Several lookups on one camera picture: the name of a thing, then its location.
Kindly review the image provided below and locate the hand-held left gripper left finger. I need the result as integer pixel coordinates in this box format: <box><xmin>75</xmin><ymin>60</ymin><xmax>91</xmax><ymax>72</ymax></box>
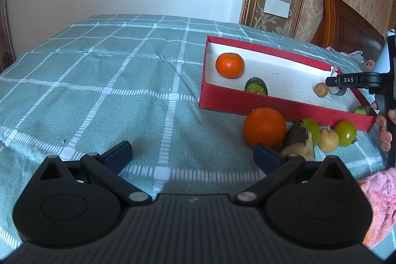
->
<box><xmin>37</xmin><ymin>140</ymin><xmax>153</xmax><ymax>206</ymax></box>

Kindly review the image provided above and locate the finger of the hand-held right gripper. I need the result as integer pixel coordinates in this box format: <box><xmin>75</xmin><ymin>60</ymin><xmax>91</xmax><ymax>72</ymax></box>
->
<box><xmin>325</xmin><ymin>72</ymin><xmax>384</xmax><ymax>95</ymax></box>

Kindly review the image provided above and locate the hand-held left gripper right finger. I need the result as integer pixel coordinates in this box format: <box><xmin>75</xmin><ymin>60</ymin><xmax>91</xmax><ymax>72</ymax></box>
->
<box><xmin>233</xmin><ymin>143</ymin><xmax>350</xmax><ymax>206</ymax></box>

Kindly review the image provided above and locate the large orange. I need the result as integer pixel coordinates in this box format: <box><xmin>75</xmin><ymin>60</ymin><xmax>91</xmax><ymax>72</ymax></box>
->
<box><xmin>243</xmin><ymin>107</ymin><xmax>287</xmax><ymax>148</ymax></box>

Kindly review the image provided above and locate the small brown longan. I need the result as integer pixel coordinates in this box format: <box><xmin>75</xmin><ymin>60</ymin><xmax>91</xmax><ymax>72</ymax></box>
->
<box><xmin>315</xmin><ymin>82</ymin><xmax>329</xmax><ymax>97</ymax></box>

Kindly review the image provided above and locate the long eggplant piece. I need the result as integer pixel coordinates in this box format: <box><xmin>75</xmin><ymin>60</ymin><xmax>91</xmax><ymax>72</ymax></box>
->
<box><xmin>280</xmin><ymin>122</ymin><xmax>316</xmax><ymax>162</ymax></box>

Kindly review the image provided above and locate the green tomato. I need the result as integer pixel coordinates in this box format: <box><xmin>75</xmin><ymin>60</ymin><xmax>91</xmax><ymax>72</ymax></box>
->
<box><xmin>299</xmin><ymin>118</ymin><xmax>321</xmax><ymax>145</ymax></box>
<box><xmin>334</xmin><ymin>121</ymin><xmax>358</xmax><ymax>147</ymax></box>

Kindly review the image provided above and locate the brown longan with stem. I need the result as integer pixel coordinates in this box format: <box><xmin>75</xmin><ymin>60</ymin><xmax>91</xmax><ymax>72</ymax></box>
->
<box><xmin>318</xmin><ymin>126</ymin><xmax>340</xmax><ymax>152</ymax></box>

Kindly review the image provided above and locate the red shallow cardboard box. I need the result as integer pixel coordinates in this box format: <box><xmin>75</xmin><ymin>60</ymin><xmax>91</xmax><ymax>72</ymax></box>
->
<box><xmin>199</xmin><ymin>36</ymin><xmax>376</xmax><ymax>132</ymax></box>

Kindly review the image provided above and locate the small orange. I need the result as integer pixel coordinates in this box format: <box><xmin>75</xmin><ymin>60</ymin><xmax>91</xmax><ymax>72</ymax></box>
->
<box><xmin>215</xmin><ymin>52</ymin><xmax>245</xmax><ymax>79</ymax></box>

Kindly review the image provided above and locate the person's right hand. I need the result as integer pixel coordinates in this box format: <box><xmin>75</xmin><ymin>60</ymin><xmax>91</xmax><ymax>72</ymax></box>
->
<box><xmin>371</xmin><ymin>101</ymin><xmax>396</xmax><ymax>152</ymax></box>

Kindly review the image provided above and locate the pink patterned cloth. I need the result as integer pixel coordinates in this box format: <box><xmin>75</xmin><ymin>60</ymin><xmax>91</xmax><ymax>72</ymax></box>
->
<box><xmin>325</xmin><ymin>46</ymin><xmax>376</xmax><ymax>68</ymax></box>

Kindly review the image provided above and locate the wooden headboard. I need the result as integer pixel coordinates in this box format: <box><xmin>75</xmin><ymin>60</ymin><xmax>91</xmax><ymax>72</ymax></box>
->
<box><xmin>311</xmin><ymin>0</ymin><xmax>386</xmax><ymax>62</ymax></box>

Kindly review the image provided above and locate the green checked bedsheet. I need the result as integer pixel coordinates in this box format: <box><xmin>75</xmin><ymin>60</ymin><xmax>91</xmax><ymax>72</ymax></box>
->
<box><xmin>0</xmin><ymin>14</ymin><xmax>396</xmax><ymax>252</ymax></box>

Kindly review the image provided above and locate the pink towel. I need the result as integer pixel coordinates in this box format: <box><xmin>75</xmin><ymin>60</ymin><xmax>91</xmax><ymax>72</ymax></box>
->
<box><xmin>356</xmin><ymin>168</ymin><xmax>396</xmax><ymax>249</ymax></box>

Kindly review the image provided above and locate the white light switch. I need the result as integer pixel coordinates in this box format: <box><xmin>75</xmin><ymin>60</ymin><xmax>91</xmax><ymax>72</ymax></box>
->
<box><xmin>265</xmin><ymin>0</ymin><xmax>291</xmax><ymax>17</ymax></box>

